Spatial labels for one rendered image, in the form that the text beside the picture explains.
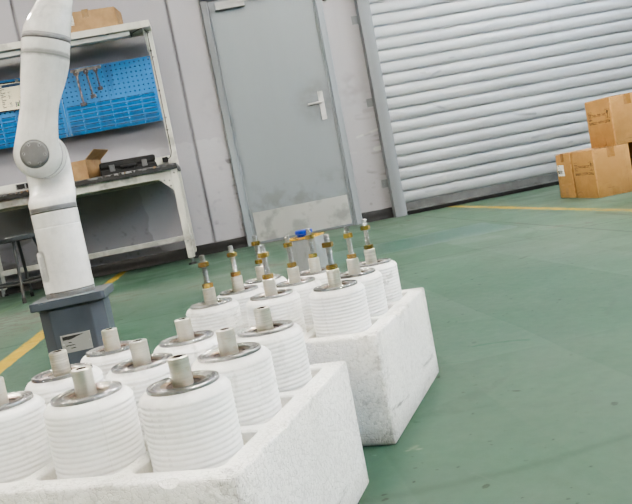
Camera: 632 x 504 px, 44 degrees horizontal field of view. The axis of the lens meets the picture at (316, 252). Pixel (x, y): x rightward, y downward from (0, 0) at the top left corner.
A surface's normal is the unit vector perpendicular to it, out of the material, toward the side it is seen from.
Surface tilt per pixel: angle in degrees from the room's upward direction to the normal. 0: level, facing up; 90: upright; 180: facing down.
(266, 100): 90
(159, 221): 90
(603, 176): 90
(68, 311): 93
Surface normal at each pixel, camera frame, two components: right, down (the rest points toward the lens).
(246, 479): 0.94, -0.15
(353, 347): -0.32, 0.14
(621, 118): 0.16, 0.06
